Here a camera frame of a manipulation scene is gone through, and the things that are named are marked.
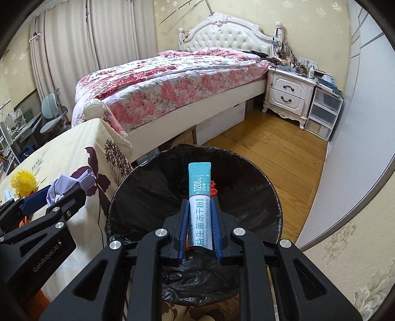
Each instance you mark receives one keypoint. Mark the beige pleated curtains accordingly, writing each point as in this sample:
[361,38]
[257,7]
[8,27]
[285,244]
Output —
[70,39]

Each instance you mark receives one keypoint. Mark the white two-drawer nightstand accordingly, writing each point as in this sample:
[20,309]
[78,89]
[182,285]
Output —
[288,95]

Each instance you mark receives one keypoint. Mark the white sliding wardrobe door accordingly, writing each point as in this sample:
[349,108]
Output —
[361,150]

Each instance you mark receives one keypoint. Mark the pink floral quilt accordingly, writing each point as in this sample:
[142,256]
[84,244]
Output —
[140,91]

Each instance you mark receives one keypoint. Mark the white box under bed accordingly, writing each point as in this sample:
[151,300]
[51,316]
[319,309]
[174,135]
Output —
[220,123]

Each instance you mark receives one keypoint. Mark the mosquito net pole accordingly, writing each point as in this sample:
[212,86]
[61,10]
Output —
[189,6]

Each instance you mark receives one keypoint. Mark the clear plastic drawer unit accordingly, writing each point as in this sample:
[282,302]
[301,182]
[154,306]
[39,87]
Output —
[323,113]

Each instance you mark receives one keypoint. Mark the white bed with headboard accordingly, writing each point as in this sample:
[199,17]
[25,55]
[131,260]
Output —
[218,30]

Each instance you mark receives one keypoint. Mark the floral cream tablecloth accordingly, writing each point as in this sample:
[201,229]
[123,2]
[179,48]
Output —
[92,145]

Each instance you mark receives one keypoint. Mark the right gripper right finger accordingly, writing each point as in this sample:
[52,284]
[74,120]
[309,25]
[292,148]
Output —
[277,281]

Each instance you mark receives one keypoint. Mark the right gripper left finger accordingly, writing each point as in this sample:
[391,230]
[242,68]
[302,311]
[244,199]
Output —
[123,281]

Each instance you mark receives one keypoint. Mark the red foam fruit net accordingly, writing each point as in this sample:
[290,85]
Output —
[213,189]

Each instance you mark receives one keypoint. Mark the grey study desk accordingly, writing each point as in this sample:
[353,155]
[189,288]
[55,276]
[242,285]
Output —
[15,130]

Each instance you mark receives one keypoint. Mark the lavender wrapper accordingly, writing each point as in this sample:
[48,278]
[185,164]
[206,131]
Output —
[65,184]

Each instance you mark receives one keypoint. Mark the white round bed post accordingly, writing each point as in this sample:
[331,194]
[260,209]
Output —
[94,109]

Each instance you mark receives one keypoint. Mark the grey office chair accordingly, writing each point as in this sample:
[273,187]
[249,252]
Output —
[55,114]

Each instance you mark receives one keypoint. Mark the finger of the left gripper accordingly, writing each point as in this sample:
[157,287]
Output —
[14,211]
[61,211]

